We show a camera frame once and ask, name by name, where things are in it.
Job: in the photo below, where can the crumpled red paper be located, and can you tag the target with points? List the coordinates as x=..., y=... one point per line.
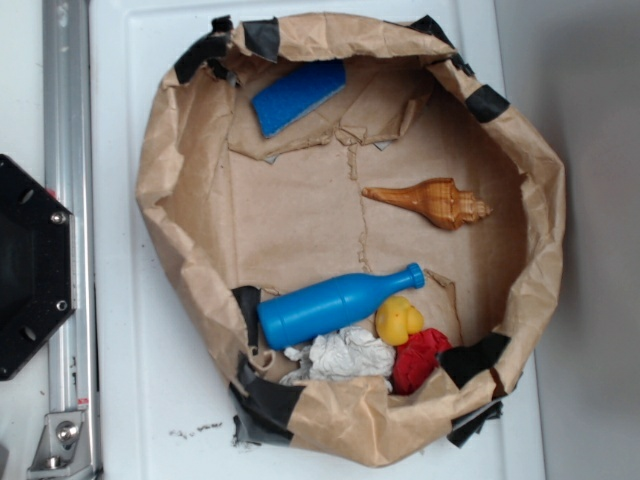
x=417, y=359

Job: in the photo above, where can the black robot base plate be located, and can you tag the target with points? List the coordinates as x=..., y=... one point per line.
x=36, y=267

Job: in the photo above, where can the blue sponge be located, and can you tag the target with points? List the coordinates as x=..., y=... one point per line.
x=297, y=94

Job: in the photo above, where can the aluminium extrusion rail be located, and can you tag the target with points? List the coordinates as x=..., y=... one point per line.
x=72, y=350

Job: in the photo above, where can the brown spiral seashell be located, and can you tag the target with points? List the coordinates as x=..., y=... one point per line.
x=438, y=200

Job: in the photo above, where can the blue plastic bottle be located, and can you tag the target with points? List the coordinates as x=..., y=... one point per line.
x=330, y=305

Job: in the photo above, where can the crumpled white paper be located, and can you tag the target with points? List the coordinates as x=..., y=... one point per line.
x=349, y=353

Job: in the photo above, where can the white plastic tray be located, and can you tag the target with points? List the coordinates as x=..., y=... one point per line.
x=166, y=413

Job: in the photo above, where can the brown paper bag basin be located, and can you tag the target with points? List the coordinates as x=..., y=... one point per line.
x=237, y=218

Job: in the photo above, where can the yellow rubber duck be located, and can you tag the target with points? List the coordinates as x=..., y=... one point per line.
x=396, y=320

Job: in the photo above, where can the metal corner bracket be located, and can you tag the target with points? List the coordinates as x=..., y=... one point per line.
x=60, y=442

